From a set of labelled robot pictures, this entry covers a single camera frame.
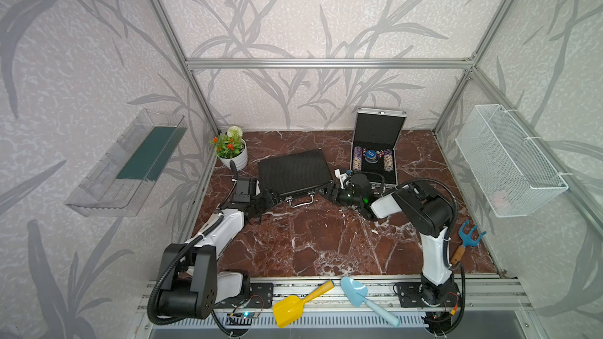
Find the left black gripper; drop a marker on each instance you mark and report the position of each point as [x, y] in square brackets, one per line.
[270, 198]

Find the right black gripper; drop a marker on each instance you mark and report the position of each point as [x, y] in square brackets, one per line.
[331, 189]

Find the black poker case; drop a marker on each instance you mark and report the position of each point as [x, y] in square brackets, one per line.
[296, 174]

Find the silver aluminium poker case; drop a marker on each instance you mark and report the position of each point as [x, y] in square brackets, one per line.
[378, 129]

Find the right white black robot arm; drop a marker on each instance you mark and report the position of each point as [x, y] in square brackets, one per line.
[430, 206]

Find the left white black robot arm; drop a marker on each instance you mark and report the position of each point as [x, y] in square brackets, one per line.
[189, 284]

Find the potted plant red flowers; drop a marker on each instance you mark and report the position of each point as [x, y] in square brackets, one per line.
[230, 147]

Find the light blue toy shovel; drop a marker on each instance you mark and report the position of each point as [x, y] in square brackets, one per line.
[356, 293]

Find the small circuit board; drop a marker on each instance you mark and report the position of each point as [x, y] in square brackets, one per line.
[244, 315]

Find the yellow toy shovel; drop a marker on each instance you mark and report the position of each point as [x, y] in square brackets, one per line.
[291, 308]

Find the blue toy garden rake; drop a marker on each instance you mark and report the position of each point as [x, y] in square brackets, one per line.
[467, 241]

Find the pink object in basket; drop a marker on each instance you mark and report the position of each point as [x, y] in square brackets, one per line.
[500, 201]

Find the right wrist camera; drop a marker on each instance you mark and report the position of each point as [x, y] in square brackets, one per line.
[343, 176]

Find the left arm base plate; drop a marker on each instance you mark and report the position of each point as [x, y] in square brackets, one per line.
[259, 296]

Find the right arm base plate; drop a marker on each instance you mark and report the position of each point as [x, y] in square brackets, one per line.
[410, 294]

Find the clear plastic wall shelf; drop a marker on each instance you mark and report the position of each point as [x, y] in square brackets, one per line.
[123, 179]

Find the white wire mesh basket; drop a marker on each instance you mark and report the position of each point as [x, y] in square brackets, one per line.
[502, 156]

